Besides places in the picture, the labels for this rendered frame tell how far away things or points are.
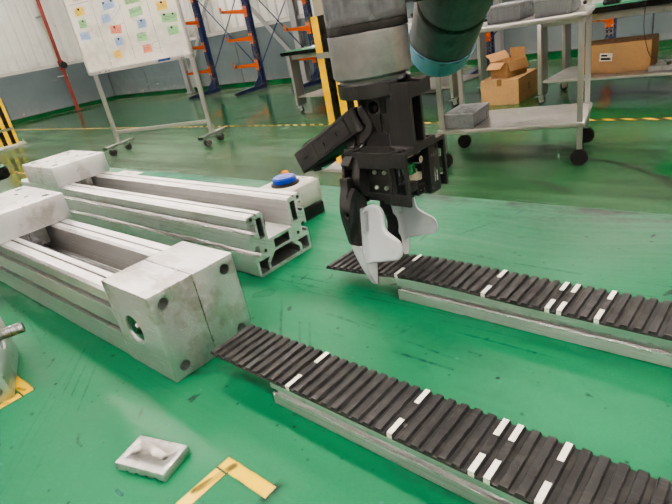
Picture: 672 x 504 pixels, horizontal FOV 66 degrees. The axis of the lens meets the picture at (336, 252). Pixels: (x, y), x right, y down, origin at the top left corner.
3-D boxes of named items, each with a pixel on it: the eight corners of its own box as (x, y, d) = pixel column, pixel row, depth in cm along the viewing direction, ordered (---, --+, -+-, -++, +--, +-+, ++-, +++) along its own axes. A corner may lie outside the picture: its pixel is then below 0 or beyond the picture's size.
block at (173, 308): (269, 319, 58) (249, 242, 54) (177, 383, 50) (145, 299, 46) (221, 302, 64) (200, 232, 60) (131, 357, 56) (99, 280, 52)
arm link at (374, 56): (310, 41, 48) (364, 29, 53) (319, 92, 50) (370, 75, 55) (374, 31, 43) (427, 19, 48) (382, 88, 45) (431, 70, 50)
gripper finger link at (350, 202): (351, 249, 53) (350, 162, 51) (340, 247, 54) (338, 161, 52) (379, 240, 56) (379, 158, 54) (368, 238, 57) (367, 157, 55)
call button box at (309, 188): (325, 211, 88) (318, 175, 85) (285, 233, 81) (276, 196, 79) (292, 206, 93) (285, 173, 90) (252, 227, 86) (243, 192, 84)
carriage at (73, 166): (115, 182, 110) (103, 151, 107) (64, 201, 102) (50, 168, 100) (82, 178, 120) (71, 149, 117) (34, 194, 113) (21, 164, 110)
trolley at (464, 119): (594, 140, 356) (599, -23, 315) (587, 165, 314) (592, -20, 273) (448, 147, 407) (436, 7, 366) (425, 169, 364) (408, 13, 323)
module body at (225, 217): (311, 247, 75) (300, 191, 71) (260, 278, 68) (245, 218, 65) (77, 199, 126) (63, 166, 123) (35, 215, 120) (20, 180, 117)
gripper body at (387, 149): (410, 216, 49) (394, 84, 44) (341, 207, 54) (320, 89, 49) (450, 188, 54) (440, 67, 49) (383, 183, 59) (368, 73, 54)
